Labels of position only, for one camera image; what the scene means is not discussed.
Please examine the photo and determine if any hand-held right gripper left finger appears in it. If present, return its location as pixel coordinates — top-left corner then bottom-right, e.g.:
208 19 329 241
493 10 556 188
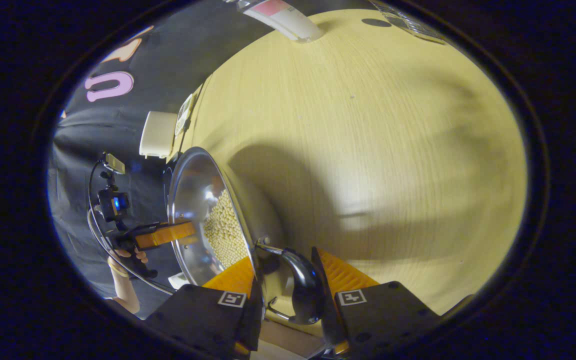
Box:
145 256 266 358

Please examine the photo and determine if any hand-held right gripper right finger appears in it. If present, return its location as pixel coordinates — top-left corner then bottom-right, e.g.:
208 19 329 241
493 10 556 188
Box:
310 246 441 357

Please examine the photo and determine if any steel pot with black handles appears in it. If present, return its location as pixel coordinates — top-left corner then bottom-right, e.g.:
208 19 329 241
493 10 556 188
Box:
167 146 326 326

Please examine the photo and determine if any pile of yellow soybeans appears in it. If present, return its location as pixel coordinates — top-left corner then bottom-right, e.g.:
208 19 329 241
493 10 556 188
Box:
203 189 249 268

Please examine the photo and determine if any white toaster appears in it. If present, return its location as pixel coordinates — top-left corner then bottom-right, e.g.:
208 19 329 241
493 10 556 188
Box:
139 111 179 159

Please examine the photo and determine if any white divided bean dish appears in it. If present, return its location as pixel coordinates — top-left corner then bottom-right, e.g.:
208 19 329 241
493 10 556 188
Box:
175 93 196 137

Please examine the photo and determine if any small white bottle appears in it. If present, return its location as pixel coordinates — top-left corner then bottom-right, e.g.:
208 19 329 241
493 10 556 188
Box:
238 0 324 43

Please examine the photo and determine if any small glass jar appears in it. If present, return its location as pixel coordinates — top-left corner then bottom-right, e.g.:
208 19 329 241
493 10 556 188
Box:
368 0 446 45

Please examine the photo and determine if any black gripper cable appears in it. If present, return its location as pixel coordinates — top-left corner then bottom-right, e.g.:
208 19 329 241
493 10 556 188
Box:
87 160 176 296

